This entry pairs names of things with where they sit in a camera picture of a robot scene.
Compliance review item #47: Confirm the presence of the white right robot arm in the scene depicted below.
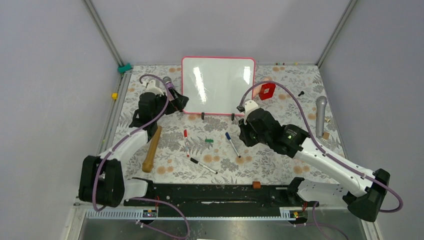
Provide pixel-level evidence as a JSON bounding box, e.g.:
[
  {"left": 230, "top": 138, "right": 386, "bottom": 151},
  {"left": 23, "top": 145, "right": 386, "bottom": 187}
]
[{"left": 238, "top": 108, "right": 391, "bottom": 222}]

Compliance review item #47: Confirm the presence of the small wooden cube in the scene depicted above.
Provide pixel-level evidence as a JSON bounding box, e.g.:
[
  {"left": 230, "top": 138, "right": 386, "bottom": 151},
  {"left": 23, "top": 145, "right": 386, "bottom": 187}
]
[{"left": 322, "top": 132, "right": 331, "bottom": 140}]

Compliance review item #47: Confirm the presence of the purple glitter toy microphone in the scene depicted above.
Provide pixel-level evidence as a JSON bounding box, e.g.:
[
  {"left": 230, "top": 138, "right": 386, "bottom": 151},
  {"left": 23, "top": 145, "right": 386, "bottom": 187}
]
[{"left": 163, "top": 76, "right": 175, "bottom": 91}]

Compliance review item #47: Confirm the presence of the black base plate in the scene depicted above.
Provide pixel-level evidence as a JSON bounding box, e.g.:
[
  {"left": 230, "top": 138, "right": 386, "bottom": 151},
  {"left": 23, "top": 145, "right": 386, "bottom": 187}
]
[{"left": 123, "top": 180, "right": 314, "bottom": 217}]

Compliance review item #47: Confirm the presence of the teal corner clamp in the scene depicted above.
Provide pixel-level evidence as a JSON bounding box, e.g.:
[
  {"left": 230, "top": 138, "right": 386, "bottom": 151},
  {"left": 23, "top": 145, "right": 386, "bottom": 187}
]
[{"left": 117, "top": 63, "right": 133, "bottom": 74}]

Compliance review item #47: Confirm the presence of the wooden pestle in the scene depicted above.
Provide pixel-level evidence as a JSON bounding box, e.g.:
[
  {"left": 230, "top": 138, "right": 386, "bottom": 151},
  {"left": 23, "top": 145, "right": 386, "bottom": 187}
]
[{"left": 141, "top": 125, "right": 163, "bottom": 173}]

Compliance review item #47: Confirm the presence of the red hollow block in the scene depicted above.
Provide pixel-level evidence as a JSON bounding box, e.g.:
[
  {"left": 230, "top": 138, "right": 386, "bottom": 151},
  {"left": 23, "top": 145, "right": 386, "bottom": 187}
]
[{"left": 258, "top": 83, "right": 276, "bottom": 101}]

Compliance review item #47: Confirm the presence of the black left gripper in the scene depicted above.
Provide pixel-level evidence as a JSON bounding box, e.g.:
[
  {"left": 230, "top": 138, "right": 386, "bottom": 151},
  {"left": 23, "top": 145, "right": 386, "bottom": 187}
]
[{"left": 152, "top": 86, "right": 188, "bottom": 121}]

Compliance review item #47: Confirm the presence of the black capped marker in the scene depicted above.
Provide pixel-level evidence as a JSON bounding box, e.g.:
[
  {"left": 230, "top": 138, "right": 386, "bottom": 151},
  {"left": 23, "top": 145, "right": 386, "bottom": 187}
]
[{"left": 190, "top": 157, "right": 218, "bottom": 175}]

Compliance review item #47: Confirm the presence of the silver toy microphone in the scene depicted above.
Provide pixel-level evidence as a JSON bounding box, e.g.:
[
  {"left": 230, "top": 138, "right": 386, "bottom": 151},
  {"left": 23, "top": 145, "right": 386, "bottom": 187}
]
[{"left": 315, "top": 96, "right": 328, "bottom": 138}]

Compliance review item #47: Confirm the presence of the yellow small cube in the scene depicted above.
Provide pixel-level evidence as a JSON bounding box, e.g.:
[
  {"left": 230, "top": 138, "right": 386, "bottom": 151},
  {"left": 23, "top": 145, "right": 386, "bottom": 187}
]
[{"left": 111, "top": 92, "right": 118, "bottom": 100}]

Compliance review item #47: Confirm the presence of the floral patterned mat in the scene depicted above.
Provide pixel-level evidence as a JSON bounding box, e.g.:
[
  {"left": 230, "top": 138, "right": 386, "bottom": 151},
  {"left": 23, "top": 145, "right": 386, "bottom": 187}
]
[{"left": 123, "top": 65, "right": 334, "bottom": 185}]

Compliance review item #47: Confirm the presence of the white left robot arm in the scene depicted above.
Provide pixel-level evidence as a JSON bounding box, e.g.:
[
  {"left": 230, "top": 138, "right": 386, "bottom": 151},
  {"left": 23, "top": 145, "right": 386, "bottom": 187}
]
[{"left": 78, "top": 88, "right": 189, "bottom": 208}]

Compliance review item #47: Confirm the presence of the white slotted cable duct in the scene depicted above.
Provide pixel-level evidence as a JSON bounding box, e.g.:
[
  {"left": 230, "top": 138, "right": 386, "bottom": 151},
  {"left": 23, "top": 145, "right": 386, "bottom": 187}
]
[{"left": 85, "top": 207, "right": 307, "bottom": 222}]

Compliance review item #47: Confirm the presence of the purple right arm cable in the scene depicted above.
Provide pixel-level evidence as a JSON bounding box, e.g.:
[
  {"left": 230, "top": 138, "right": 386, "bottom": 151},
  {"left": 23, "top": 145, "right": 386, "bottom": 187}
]
[{"left": 238, "top": 80, "right": 404, "bottom": 214}]

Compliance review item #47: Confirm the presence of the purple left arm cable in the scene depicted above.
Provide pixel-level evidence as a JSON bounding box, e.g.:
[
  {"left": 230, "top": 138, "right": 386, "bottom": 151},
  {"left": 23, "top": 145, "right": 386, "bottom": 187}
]
[{"left": 92, "top": 73, "right": 175, "bottom": 213}]

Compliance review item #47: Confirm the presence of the brown small cube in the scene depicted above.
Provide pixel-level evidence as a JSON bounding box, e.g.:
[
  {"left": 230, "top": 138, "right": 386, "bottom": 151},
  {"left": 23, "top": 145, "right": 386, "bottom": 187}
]
[{"left": 252, "top": 181, "right": 261, "bottom": 189}]

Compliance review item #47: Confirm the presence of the blue capped marker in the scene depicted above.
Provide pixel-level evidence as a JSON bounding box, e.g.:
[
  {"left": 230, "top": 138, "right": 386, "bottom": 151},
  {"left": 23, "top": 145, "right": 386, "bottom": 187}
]
[{"left": 225, "top": 132, "right": 241, "bottom": 159}]

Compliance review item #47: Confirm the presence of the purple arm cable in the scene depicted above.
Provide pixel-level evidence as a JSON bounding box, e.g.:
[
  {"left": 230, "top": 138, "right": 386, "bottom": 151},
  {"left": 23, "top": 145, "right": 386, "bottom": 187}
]
[
  {"left": 238, "top": 80, "right": 404, "bottom": 214},
  {"left": 92, "top": 73, "right": 175, "bottom": 213}
]

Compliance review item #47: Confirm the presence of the pink framed whiteboard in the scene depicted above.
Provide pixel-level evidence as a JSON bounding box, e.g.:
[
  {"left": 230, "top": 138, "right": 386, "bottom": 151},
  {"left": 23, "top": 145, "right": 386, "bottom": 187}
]
[{"left": 181, "top": 56, "right": 256, "bottom": 116}]

